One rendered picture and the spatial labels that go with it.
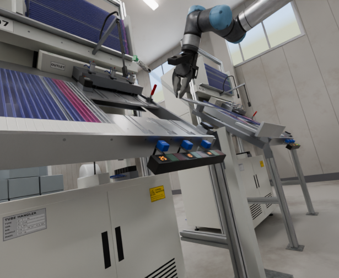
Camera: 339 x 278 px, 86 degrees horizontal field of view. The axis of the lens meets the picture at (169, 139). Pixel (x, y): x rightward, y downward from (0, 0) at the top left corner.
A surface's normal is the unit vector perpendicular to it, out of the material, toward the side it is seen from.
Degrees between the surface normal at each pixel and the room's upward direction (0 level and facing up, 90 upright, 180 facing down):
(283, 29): 90
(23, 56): 90
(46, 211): 90
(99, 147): 133
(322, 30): 90
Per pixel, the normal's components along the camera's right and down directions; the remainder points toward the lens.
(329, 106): -0.59, -0.04
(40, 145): 0.62, 0.47
